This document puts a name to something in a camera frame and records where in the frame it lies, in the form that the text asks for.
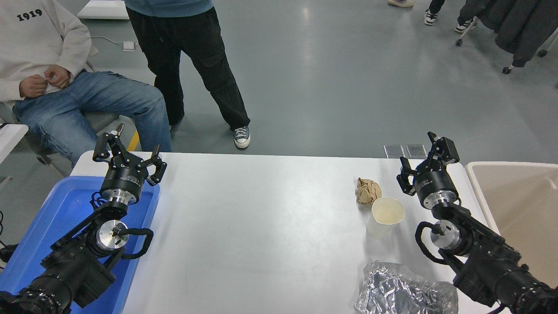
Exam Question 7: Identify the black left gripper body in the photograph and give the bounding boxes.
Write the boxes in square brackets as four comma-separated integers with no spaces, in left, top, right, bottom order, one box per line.
[101,158,147,202]

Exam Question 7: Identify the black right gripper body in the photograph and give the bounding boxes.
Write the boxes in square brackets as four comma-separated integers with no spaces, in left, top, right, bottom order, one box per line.
[413,163,459,206]

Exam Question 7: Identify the white paper cup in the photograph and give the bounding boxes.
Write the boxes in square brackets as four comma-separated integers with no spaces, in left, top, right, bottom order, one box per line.
[366,197,405,239]

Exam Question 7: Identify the large pale dustbin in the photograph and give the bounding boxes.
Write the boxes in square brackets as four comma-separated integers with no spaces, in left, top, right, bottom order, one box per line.
[465,161,558,289]

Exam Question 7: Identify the seated person's left hand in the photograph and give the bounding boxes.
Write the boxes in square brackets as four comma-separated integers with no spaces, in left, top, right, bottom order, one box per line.
[44,65,71,89]

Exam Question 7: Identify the seated person's right hand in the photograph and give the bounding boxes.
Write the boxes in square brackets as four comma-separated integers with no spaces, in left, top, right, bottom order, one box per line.
[19,74,48,99]

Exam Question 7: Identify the grey chair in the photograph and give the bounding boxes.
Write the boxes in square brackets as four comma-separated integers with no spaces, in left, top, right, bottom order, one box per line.
[0,46,136,177]

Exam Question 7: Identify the crumpled tan paper ball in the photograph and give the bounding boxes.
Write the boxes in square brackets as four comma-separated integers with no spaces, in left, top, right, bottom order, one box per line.
[357,177,382,205]

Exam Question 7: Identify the seated person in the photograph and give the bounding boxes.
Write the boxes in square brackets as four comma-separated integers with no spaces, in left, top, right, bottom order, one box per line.
[0,0,173,168]

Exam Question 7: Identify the blue plastic tray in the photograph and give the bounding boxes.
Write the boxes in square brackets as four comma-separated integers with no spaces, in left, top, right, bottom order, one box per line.
[0,176,160,314]

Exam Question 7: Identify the white side table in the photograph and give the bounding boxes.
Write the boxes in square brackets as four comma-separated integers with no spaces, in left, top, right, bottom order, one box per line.
[0,123,29,164]

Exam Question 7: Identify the standing person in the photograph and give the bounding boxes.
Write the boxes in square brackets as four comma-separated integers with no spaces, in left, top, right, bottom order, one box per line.
[124,0,252,150]

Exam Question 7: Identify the wheeled clothes rack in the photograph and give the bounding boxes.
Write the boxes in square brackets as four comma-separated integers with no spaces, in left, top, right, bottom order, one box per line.
[455,17,558,75]

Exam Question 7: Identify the white low platform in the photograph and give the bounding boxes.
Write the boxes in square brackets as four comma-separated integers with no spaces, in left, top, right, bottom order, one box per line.
[77,0,130,20]

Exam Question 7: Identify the distant person in sneakers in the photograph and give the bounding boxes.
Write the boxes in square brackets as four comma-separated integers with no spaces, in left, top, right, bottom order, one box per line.
[424,0,477,34]

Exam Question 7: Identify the dark hanging coats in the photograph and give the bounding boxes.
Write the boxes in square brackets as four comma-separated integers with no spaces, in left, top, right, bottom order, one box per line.
[458,0,558,68]

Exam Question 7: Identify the black cable bundle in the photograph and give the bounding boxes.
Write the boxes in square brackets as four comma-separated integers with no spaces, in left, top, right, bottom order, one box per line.
[0,211,19,264]

